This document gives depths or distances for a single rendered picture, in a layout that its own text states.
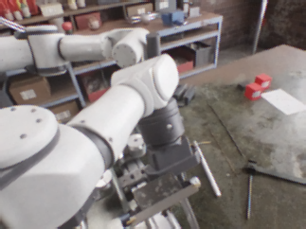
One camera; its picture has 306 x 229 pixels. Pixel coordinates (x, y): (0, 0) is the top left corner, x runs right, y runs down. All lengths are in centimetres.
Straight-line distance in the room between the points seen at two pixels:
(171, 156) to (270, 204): 30
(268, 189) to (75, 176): 52
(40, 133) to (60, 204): 7
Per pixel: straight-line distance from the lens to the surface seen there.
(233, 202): 58
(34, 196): 20
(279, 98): 95
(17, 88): 196
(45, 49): 63
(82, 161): 20
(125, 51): 49
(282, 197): 63
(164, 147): 39
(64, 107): 207
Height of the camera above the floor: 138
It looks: 39 degrees down
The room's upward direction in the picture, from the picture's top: 6 degrees counter-clockwise
